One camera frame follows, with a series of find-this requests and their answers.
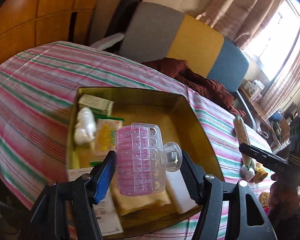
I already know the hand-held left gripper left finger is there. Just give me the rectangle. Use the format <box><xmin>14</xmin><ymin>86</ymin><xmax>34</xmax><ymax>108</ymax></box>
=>
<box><xmin>17</xmin><ymin>150</ymin><xmax>117</xmax><ymax>240</ymax></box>

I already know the window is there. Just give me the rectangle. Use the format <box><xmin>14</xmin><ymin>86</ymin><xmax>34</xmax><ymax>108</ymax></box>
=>
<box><xmin>245</xmin><ymin>0</ymin><xmax>300</xmax><ymax>80</ymax></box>

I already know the beige snack packet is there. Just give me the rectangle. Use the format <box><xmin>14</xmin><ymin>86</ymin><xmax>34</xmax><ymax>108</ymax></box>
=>
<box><xmin>234</xmin><ymin>116</ymin><xmax>256</xmax><ymax>170</ymax></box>

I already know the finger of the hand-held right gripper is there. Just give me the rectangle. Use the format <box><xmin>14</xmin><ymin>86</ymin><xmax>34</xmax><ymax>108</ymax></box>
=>
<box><xmin>239</xmin><ymin>142</ymin><xmax>290</xmax><ymax>173</ymax></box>

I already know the yellow knitted item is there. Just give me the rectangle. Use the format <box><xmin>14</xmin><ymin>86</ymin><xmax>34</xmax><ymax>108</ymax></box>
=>
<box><xmin>259</xmin><ymin>191</ymin><xmax>272</xmax><ymax>207</ymax></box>

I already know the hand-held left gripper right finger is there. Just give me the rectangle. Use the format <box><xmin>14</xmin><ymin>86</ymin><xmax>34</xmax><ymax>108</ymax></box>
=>
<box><xmin>181</xmin><ymin>152</ymin><xmax>278</xmax><ymax>240</ymax></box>

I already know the person's right forearm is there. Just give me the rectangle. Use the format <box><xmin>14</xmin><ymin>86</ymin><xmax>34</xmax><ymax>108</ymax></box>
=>
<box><xmin>266</xmin><ymin>200</ymin><xmax>300</xmax><ymax>240</ymax></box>

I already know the patterned curtain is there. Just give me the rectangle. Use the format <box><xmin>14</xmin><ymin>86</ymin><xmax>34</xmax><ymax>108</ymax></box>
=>
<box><xmin>259</xmin><ymin>22</ymin><xmax>300</xmax><ymax>120</ymax></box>
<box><xmin>195</xmin><ymin>0</ymin><xmax>287</xmax><ymax>52</ymax></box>

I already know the cream cardboard box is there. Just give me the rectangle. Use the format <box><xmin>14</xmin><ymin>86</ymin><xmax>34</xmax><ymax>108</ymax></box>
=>
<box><xmin>67</xmin><ymin>166</ymin><xmax>124</xmax><ymax>236</ymax></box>

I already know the white plastic bag bundle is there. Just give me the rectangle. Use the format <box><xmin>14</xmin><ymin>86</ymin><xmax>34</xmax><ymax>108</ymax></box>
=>
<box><xmin>74</xmin><ymin>107</ymin><xmax>97</xmax><ymax>145</ymax></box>

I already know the small green white box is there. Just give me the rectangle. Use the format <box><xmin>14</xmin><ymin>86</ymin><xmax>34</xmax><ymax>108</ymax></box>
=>
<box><xmin>77</xmin><ymin>94</ymin><xmax>115</xmax><ymax>117</ymax></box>

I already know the yellow sponge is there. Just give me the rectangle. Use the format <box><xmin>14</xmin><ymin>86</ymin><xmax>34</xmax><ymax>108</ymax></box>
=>
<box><xmin>110</xmin><ymin>185</ymin><xmax>173</xmax><ymax>217</ymax></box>

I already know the tall white box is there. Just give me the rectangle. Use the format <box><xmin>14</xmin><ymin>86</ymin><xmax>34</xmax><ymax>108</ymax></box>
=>
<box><xmin>250</xmin><ymin>79</ymin><xmax>265</xmax><ymax>92</ymax></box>

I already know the maroon jacket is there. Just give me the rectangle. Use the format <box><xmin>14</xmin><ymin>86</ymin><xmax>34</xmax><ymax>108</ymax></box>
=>
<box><xmin>141</xmin><ymin>57</ymin><xmax>247</xmax><ymax>118</ymax></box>

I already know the wooden side table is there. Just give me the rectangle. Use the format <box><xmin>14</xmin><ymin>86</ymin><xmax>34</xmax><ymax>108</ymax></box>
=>
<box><xmin>239</xmin><ymin>86</ymin><xmax>273</xmax><ymax>130</ymax></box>

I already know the black rolled mat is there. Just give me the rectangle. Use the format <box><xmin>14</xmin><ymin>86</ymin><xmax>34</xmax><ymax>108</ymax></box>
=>
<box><xmin>104</xmin><ymin>0</ymin><xmax>145</xmax><ymax>40</ymax></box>

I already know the person's right hand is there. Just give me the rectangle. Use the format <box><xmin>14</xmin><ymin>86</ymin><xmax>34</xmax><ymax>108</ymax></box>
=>
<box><xmin>267</xmin><ymin>174</ymin><xmax>300</xmax><ymax>217</ymax></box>

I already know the grey cable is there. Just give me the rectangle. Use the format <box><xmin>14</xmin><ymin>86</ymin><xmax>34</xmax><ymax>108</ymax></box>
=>
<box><xmin>271</xmin><ymin>121</ymin><xmax>284</xmax><ymax>147</ymax></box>

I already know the gold tin box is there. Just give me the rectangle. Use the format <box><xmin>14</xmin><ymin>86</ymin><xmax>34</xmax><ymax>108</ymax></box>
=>
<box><xmin>66</xmin><ymin>87</ymin><xmax>225</xmax><ymax>238</ymax></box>

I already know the wooden wardrobe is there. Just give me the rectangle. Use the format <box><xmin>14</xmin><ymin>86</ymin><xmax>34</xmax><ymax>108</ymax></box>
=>
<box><xmin>0</xmin><ymin>0</ymin><xmax>105</xmax><ymax>73</ymax></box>

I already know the yellow packet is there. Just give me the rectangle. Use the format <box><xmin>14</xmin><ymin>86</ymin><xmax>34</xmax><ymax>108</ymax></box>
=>
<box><xmin>91</xmin><ymin>117</ymin><xmax>123</xmax><ymax>167</ymax></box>

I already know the yellow knitted burger toy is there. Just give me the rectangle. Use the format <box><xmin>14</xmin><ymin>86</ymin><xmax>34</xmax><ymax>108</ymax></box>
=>
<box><xmin>252</xmin><ymin>162</ymin><xmax>268</xmax><ymax>184</ymax></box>

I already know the pink clear hair clip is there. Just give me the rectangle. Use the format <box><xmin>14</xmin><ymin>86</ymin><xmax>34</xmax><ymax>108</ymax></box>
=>
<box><xmin>116</xmin><ymin>122</ymin><xmax>183</xmax><ymax>195</ymax></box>

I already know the grey yellow blue chair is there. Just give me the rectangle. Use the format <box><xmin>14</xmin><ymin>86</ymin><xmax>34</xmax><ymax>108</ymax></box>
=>
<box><xmin>90</xmin><ymin>1</ymin><xmax>255</xmax><ymax>130</ymax></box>

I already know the white rectangular box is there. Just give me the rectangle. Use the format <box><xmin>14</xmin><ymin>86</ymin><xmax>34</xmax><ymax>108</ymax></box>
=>
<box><xmin>165</xmin><ymin>171</ymin><xmax>199</xmax><ymax>214</ymax></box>

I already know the blue object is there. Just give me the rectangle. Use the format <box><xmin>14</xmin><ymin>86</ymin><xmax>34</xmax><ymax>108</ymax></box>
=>
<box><xmin>268</xmin><ymin>109</ymin><xmax>283</xmax><ymax>123</ymax></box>

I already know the striped tablecloth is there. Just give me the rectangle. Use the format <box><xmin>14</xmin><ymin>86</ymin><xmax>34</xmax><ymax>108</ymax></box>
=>
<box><xmin>0</xmin><ymin>41</ymin><xmax>275</xmax><ymax>240</ymax></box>

